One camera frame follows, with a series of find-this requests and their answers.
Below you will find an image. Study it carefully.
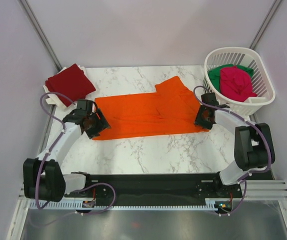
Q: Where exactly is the orange t shirt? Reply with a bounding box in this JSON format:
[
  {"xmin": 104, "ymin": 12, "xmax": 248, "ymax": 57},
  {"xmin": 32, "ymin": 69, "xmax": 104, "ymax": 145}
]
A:
[{"xmin": 95, "ymin": 76, "xmax": 205, "ymax": 141}]

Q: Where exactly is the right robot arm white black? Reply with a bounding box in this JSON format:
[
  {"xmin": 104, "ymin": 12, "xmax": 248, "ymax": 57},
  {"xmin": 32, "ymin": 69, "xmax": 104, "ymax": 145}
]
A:
[{"xmin": 194, "ymin": 92, "xmax": 276, "ymax": 197}]

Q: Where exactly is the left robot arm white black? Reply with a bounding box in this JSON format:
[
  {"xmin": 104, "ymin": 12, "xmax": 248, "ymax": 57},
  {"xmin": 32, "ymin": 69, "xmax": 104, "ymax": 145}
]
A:
[{"xmin": 23, "ymin": 99, "xmax": 110, "ymax": 202}]

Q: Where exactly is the folded dark red t shirt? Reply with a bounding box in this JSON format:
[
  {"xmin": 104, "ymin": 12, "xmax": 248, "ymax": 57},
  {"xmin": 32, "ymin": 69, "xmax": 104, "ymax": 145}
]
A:
[{"xmin": 45, "ymin": 64, "xmax": 96, "ymax": 107}]

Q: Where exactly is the folded white t shirt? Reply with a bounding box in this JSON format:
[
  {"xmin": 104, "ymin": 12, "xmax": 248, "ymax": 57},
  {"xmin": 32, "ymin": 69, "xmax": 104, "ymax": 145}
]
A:
[{"xmin": 43, "ymin": 65, "xmax": 88, "ymax": 110}]

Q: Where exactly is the green t shirt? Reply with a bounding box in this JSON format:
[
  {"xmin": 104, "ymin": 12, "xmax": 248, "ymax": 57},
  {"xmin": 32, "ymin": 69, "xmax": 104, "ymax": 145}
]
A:
[{"xmin": 207, "ymin": 64, "xmax": 254, "ymax": 92}]

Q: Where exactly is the magenta t shirt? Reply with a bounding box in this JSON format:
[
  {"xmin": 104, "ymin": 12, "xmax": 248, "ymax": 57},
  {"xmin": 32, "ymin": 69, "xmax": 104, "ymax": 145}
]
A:
[{"xmin": 219, "ymin": 65, "xmax": 258, "ymax": 102}]

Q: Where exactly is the white plastic laundry basket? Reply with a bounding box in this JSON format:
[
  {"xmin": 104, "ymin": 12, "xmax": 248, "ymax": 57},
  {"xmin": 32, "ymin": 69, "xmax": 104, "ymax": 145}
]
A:
[{"xmin": 202, "ymin": 47, "xmax": 276, "ymax": 116}]

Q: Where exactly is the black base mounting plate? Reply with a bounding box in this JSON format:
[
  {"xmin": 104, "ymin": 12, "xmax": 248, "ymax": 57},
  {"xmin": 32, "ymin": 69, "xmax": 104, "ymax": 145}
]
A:
[{"xmin": 69, "ymin": 173, "xmax": 242, "ymax": 206}]

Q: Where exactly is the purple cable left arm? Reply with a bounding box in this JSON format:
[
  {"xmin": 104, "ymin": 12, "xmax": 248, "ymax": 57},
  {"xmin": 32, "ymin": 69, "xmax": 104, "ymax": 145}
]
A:
[{"xmin": 34, "ymin": 92, "xmax": 116, "ymax": 228}]

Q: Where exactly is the white slotted cable duct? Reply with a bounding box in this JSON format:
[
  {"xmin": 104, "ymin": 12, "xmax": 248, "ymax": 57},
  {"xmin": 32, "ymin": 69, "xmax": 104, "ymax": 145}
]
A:
[{"xmin": 28, "ymin": 197, "xmax": 232, "ymax": 211}]

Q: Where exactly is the aluminium rail frame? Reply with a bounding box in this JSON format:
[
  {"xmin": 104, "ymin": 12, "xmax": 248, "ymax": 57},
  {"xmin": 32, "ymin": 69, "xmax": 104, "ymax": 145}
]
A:
[{"xmin": 18, "ymin": 178, "xmax": 287, "ymax": 201}]

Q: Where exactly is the metal corner post left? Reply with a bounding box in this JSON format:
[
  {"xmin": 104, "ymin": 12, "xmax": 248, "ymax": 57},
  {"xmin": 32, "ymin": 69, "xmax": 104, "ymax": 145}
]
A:
[{"xmin": 18, "ymin": 0, "xmax": 63, "ymax": 72}]

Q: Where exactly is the metal corner post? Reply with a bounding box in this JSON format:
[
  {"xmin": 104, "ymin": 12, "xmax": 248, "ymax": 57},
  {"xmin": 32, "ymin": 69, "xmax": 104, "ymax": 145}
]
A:
[
  {"xmin": 18, "ymin": 0, "xmax": 63, "ymax": 72},
  {"xmin": 249, "ymin": 0, "xmax": 284, "ymax": 50}
]

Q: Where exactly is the metal corner post right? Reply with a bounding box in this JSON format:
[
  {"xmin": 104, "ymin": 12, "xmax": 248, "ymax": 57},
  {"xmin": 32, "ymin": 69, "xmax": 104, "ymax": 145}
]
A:
[{"xmin": 249, "ymin": 0, "xmax": 284, "ymax": 50}]

